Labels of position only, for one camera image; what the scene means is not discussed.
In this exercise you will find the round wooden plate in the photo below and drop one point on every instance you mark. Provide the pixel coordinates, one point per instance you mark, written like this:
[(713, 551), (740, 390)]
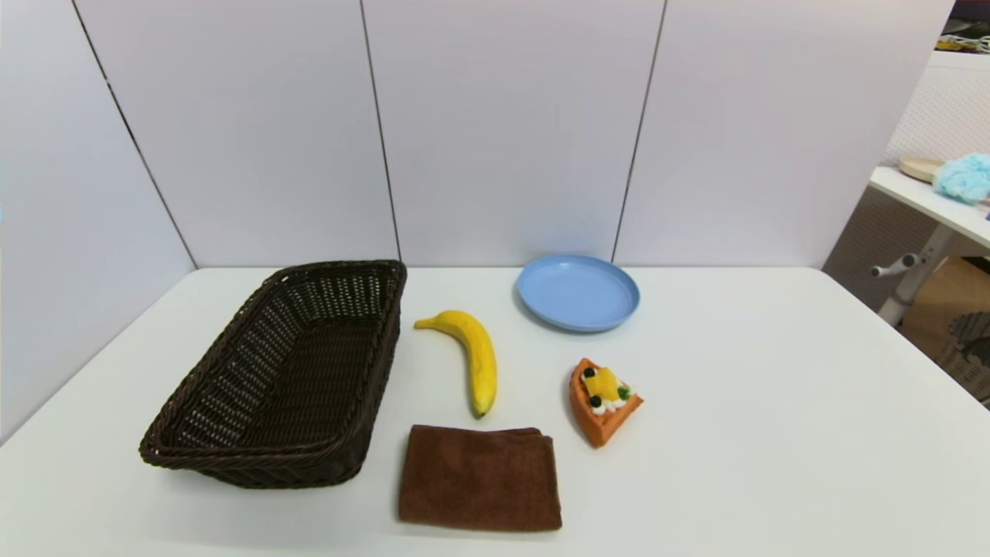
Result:
[(919, 169)]

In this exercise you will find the yellow banana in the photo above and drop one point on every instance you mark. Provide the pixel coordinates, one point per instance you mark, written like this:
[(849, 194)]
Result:
[(480, 363)]

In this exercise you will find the grey woven bin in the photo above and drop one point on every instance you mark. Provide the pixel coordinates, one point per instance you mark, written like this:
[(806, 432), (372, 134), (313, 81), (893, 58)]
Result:
[(971, 356)]

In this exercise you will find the light blue fluffy sponge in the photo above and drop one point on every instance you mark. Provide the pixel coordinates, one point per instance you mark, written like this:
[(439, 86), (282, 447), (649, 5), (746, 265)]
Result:
[(965, 178)]

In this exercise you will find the white perforated partition panel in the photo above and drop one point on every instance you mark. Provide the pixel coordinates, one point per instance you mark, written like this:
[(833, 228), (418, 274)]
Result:
[(947, 108)]

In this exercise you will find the blue plastic plate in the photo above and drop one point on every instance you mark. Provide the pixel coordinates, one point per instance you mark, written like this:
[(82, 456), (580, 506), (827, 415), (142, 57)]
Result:
[(576, 294)]

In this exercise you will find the triangle waffle bread with fruit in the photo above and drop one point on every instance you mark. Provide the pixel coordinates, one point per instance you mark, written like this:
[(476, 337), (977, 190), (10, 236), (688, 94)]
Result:
[(599, 422)]

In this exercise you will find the folded brown towel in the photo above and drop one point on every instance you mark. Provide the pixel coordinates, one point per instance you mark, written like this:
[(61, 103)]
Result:
[(479, 480)]

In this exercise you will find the dark brown wicker basket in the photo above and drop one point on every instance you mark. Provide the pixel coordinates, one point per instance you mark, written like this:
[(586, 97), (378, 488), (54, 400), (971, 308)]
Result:
[(294, 387)]

